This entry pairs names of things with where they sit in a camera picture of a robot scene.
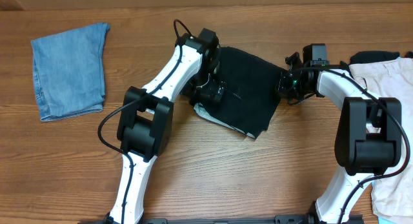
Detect black shorts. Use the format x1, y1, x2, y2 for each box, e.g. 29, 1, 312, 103
194, 46, 285, 139

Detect blue denim garment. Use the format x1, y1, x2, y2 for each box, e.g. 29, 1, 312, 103
31, 23, 110, 122

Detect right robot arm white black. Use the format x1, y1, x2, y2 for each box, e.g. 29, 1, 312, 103
275, 44, 410, 223

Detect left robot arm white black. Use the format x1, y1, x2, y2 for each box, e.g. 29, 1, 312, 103
103, 28, 225, 223

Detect black garment in pile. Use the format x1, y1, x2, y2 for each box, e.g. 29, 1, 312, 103
350, 50, 400, 65

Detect beige shorts pile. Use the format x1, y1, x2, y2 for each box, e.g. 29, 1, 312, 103
348, 57, 413, 218

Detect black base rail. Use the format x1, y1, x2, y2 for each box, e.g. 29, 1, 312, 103
77, 213, 365, 224

